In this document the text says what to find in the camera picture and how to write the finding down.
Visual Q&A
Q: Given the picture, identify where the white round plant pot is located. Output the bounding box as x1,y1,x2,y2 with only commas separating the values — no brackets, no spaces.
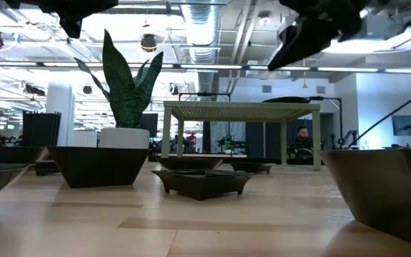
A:
98,127,151,150

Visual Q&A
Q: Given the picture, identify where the person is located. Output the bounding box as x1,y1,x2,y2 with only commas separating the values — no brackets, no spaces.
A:
288,126,317,160
186,132,198,153

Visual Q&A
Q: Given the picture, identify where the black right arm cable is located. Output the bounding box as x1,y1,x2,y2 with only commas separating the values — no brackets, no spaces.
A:
347,83,411,149

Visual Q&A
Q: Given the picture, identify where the wall-mounted monitor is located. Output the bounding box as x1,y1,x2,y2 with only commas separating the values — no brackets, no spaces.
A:
391,114,411,136

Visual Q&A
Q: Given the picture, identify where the black monitor screen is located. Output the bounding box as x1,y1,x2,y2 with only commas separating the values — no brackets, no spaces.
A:
139,113,159,138

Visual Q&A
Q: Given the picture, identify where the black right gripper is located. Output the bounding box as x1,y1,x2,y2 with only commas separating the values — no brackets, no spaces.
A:
268,0,372,71

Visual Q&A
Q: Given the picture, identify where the green perforated metal riser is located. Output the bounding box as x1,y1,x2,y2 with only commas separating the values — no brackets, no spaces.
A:
161,101,322,171

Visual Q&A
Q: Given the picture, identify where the black square mini plate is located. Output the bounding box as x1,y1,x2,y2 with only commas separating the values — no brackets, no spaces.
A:
151,168,257,201
228,161,277,175
318,148,411,255

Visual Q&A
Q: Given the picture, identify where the black background rig frame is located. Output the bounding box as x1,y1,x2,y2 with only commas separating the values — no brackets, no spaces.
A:
308,95,343,146

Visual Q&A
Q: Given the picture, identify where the silver ceiling air duct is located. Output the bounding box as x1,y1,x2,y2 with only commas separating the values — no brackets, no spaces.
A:
179,2,221,94

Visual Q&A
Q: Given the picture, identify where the black deep square bowl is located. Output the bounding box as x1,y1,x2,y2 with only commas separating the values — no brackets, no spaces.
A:
46,145,150,189

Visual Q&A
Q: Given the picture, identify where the black aluminium rig frame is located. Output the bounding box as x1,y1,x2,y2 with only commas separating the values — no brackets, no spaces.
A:
148,153,323,166

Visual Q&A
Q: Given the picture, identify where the green snake plant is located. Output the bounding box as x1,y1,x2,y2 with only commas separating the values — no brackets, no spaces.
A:
73,29,164,129

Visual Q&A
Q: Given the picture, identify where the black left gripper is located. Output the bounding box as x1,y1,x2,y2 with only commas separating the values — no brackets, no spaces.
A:
4,0,119,39

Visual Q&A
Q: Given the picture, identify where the white building column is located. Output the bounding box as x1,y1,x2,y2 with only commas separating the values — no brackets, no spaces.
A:
45,80,76,147

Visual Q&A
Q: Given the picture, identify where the black ribbed cabinet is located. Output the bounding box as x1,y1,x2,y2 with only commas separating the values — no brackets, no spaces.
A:
21,111,63,147

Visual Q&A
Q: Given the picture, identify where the ceiling light strip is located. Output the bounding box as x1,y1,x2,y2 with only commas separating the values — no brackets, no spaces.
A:
316,66,380,73
179,64,244,70

